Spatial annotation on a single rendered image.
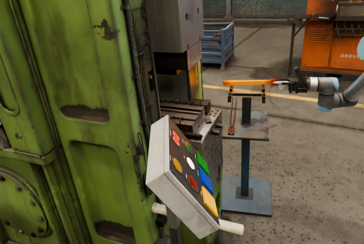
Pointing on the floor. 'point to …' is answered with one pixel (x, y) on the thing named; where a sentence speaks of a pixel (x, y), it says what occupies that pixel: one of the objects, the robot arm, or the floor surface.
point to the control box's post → (174, 226)
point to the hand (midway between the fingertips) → (275, 81)
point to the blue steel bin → (218, 43)
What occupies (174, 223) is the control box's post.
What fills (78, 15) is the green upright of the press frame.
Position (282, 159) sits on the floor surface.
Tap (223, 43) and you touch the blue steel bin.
